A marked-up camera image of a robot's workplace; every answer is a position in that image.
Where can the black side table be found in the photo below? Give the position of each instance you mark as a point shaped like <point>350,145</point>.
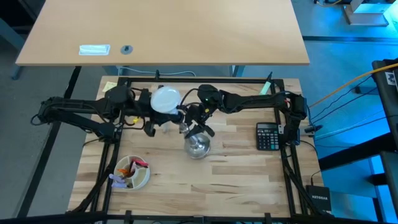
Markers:
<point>388,102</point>

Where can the mint green marker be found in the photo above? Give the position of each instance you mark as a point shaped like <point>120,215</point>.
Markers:
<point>265,88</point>

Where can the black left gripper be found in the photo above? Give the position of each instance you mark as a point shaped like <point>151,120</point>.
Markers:
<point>143,105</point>

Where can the beige wooden desk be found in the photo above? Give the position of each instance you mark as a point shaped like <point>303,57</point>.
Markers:
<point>161,28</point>

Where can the orange clip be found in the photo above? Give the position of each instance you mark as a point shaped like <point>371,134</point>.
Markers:
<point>123,171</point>

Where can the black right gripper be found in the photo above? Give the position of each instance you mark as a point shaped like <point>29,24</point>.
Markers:
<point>199,113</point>

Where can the black calculator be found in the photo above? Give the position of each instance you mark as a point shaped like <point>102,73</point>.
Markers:
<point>267,137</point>

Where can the red clip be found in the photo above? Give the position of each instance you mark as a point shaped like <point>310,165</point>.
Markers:
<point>140,162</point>

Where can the yellow sticky note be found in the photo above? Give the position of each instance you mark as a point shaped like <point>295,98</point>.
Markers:
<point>109,86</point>

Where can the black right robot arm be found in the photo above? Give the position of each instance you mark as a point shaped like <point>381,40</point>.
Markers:
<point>255,101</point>

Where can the round white organizer bowl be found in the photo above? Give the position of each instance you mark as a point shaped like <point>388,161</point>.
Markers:
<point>132,172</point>

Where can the silver metal lamp base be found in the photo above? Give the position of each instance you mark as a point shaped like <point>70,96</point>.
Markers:
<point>197,146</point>

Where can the white desk outlet tray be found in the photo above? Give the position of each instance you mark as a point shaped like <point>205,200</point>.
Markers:
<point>94,50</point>

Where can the grey metal stand base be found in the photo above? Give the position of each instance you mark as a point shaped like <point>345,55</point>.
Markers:
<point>367,14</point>

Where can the black Netgear network switch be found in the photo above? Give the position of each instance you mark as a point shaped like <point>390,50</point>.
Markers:
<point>319,199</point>

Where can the black horizontal bar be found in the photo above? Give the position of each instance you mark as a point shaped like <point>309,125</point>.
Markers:
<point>62,219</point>

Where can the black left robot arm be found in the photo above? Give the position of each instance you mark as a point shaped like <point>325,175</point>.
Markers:
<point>77,104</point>

